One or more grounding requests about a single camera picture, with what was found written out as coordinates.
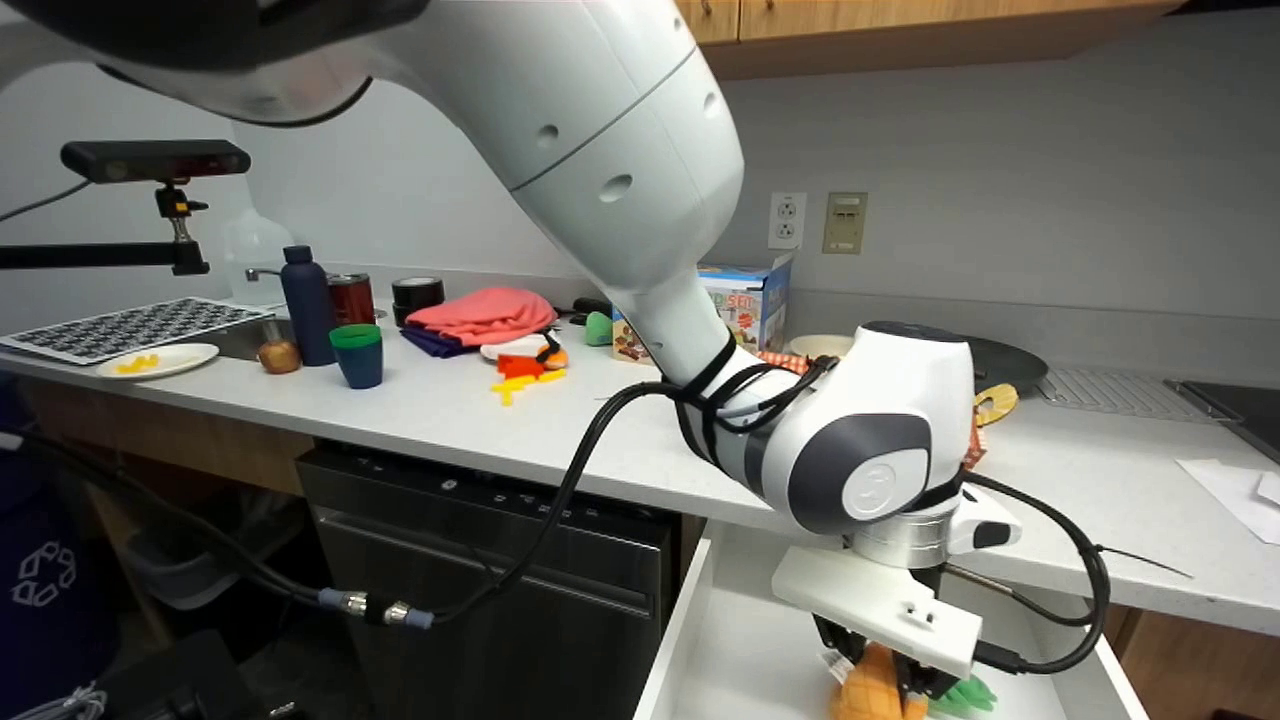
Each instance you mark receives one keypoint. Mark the grey dish drying rack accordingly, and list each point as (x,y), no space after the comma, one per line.
(127,328)

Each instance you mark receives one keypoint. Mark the pink folded cloth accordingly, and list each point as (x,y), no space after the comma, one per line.
(483,317)

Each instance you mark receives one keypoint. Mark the dark blue bottle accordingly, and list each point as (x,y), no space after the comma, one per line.
(305,295)

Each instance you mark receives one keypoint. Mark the red can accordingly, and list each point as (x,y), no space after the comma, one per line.
(352,299)

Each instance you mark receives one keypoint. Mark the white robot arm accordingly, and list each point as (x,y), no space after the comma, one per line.
(608,128)

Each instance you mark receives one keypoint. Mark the black induction cooktop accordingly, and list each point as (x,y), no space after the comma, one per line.
(1249,413)

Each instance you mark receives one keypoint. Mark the blue toy food box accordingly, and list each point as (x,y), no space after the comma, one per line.
(749,299)

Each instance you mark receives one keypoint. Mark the black jar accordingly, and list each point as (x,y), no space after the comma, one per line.
(412,295)

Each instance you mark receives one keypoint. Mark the red toy fries holder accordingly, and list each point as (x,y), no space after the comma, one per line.
(524,366)

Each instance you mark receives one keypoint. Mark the white plate with yellow food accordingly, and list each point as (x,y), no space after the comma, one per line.
(162,360)

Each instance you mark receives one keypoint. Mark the white paper sheet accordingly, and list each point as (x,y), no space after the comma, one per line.
(1249,492)

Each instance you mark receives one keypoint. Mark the wooden upper cabinet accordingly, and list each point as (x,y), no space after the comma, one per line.
(808,39)

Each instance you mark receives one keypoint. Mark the small brown toy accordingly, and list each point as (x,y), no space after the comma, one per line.
(276,357)

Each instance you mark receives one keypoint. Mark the blue cup green lid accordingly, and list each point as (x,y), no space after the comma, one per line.
(358,353)

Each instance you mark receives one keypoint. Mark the black camera on stand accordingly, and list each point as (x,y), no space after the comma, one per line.
(116,160)

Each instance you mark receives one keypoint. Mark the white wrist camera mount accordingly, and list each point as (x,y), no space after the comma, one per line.
(883,607)

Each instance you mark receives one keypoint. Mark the beige light switch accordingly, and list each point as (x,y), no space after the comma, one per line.
(847,220)

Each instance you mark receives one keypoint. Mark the white wall outlet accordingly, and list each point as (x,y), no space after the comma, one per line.
(785,220)

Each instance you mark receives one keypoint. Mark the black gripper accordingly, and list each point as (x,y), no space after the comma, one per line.
(866,668)

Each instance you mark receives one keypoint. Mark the wooden drawer with white interior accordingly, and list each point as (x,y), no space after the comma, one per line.
(735,654)

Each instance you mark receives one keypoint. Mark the orange pineapple plushie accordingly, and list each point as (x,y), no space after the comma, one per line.
(962,703)

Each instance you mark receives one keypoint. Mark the green plush toy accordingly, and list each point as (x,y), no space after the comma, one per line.
(599,328)

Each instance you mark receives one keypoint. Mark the blue recycling bin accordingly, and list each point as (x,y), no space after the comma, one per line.
(53,629)

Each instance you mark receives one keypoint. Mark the stainless dishwasher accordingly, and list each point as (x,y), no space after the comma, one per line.
(530,625)

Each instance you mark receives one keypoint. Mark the black frying pan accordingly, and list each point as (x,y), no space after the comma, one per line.
(999,360)

